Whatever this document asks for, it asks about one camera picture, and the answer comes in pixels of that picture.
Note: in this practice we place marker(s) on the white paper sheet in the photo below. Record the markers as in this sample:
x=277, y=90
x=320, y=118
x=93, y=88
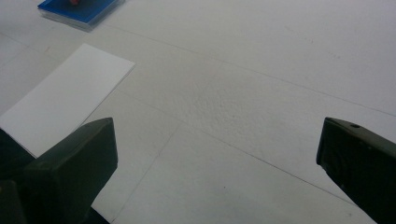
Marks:
x=65, y=93

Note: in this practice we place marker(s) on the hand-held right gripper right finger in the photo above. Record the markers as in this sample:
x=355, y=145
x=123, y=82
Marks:
x=364, y=168

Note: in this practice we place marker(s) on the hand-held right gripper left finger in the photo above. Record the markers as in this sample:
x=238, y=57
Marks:
x=71, y=174

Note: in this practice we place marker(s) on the blue ink pad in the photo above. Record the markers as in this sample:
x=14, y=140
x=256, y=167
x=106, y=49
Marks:
x=84, y=11

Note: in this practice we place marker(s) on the red stamp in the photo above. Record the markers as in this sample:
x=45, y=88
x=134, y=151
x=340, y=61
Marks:
x=74, y=2

